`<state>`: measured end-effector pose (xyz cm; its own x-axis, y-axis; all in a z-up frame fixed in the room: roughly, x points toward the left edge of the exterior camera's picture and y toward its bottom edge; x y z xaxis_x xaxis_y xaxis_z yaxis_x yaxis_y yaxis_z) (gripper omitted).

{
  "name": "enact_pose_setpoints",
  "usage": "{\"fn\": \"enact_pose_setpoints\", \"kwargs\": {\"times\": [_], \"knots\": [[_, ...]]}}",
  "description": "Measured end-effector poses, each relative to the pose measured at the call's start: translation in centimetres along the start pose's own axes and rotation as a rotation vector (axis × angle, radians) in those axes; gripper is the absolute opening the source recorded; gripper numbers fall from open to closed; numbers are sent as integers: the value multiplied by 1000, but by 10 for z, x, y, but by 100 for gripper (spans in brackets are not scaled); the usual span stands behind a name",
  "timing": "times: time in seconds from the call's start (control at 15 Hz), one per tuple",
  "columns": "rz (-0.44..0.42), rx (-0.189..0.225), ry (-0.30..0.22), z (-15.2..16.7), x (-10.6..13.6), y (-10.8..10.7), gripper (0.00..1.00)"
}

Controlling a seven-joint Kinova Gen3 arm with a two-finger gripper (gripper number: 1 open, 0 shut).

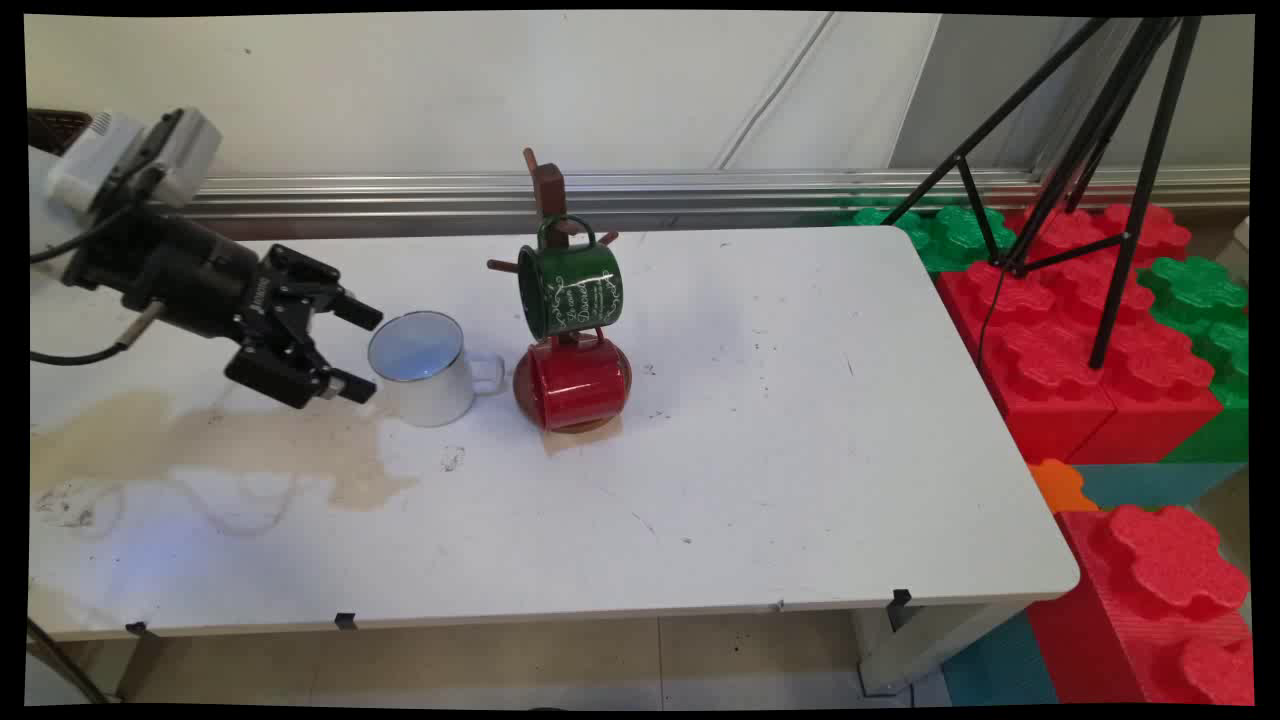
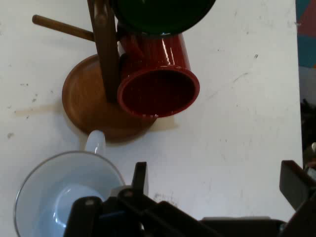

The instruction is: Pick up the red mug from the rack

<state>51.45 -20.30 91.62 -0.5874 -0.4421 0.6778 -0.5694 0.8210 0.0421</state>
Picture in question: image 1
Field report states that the white sensor box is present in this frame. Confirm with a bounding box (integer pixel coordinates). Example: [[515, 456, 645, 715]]
[[48, 110, 126, 213]]

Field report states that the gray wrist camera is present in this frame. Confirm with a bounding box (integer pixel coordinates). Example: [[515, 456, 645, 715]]
[[112, 107, 224, 209]]

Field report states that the orange foam piece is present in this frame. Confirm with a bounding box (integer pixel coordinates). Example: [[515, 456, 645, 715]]
[[1027, 458, 1099, 516]]

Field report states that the teal foam floor mat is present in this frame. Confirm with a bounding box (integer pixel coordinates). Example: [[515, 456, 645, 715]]
[[940, 610, 1061, 707], [1073, 461, 1248, 512]]

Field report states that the black tripod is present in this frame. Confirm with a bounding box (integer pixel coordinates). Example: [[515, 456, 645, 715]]
[[880, 15, 1203, 371]]

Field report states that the green foam building block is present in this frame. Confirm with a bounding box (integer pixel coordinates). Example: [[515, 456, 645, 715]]
[[835, 195, 1019, 274], [1138, 255, 1251, 464]]

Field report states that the brown wicker basket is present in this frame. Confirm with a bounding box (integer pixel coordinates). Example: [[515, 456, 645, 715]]
[[28, 107, 93, 158]]

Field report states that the red foam building block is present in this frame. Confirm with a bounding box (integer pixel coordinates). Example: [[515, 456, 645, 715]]
[[1028, 503, 1256, 706], [1005, 200, 1226, 467], [935, 262, 1119, 467]]

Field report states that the white table leg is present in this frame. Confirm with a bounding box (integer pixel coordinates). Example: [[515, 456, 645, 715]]
[[853, 600, 1031, 698]]

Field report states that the aluminium wall rail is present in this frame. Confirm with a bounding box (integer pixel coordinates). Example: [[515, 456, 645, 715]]
[[185, 165, 1251, 241]]

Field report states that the red enamel mug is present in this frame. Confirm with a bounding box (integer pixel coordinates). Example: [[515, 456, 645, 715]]
[[512, 328, 633, 433]]

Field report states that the white enamel mug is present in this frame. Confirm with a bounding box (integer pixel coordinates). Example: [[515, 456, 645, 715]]
[[367, 310, 506, 429]]

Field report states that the green enamel mug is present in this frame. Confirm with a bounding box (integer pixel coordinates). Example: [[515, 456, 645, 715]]
[[516, 214, 625, 342]]

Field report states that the brown wooden mug tree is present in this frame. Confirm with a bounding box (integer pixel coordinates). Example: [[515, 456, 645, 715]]
[[487, 147, 634, 437]]

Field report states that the black cable with metal plug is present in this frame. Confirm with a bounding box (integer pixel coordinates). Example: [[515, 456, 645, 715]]
[[28, 300, 167, 367]]

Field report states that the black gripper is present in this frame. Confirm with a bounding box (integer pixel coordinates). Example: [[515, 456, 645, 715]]
[[63, 210, 384, 411]]

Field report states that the black camera cable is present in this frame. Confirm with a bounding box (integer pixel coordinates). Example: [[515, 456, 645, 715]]
[[28, 198, 139, 267]]

